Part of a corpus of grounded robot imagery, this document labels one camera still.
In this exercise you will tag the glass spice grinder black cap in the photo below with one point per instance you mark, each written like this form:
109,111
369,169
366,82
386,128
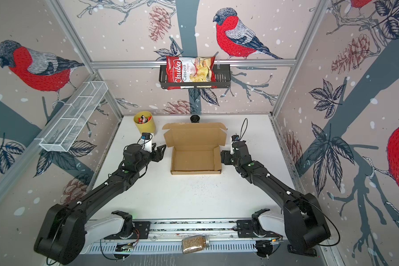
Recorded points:
195,119

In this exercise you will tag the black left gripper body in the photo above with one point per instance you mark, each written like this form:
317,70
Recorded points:
147,158

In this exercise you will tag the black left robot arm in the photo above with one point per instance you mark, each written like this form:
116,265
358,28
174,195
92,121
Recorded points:
63,235

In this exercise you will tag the black remote device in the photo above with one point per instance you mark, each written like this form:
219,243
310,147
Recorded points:
309,253

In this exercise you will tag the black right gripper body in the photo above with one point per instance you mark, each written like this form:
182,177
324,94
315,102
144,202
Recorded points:
229,159

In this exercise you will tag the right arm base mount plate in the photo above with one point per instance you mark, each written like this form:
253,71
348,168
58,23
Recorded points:
248,228

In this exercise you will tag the white wire mesh shelf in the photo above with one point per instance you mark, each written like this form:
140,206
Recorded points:
64,132

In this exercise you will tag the red cassava chips bag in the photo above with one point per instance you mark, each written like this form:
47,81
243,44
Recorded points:
190,70

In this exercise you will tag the brown cardboard box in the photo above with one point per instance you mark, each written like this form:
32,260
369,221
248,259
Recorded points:
196,147

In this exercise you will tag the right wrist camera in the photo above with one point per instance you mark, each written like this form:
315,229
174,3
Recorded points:
234,138

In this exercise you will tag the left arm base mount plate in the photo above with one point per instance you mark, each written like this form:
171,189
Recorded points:
140,231

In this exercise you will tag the yellow plastic cup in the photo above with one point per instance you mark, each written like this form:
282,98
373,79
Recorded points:
144,122

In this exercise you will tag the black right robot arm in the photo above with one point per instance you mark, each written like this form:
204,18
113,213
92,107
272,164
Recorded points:
305,224

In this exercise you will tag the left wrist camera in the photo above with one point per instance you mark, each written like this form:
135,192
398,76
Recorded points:
146,141

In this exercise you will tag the black wire wall basket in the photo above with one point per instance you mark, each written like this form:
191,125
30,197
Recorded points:
222,74

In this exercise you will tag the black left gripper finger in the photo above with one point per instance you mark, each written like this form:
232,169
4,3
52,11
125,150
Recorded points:
159,155
161,149

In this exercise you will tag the glass jar of grains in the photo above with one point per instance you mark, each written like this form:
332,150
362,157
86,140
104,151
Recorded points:
195,244

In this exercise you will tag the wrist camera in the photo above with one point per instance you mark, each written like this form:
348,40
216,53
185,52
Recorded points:
234,138
146,141

